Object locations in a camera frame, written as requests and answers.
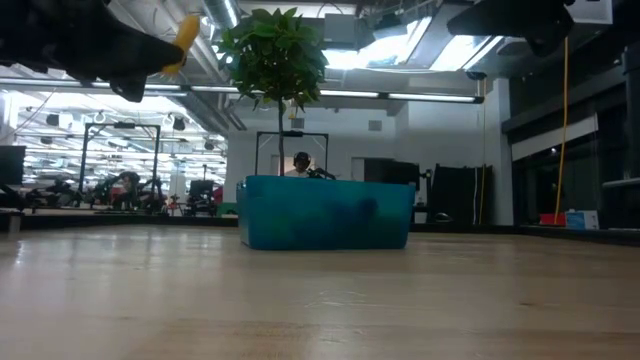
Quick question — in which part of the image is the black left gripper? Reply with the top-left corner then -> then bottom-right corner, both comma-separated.
0,0 -> 184,104

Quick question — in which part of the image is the yellow corn toy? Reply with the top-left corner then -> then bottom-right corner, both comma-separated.
160,13 -> 202,77

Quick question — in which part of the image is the blue plastic tupperware container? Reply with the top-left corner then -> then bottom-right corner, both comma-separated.
235,174 -> 416,251

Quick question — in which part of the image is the person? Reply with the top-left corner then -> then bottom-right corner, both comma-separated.
117,170 -> 144,201
284,151 -> 314,179

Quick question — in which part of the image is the green artificial plant black pot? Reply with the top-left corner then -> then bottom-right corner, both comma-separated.
215,7 -> 330,177

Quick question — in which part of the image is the black computer monitor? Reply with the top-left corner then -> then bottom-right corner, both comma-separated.
0,144 -> 27,186

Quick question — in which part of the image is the black panel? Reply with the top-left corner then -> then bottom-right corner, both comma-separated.
432,163 -> 494,226

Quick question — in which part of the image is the black cabinet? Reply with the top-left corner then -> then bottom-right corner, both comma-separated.
363,158 -> 421,185

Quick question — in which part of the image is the blue white box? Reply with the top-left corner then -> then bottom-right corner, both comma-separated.
565,209 -> 600,231

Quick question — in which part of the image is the black rig frame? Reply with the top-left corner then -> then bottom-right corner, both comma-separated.
254,130 -> 330,177
78,122 -> 162,209

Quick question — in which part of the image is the yellow cable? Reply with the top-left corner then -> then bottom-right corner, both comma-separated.
553,37 -> 570,225

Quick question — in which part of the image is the black aluminium table frame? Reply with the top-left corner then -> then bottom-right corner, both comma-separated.
0,212 -> 640,247

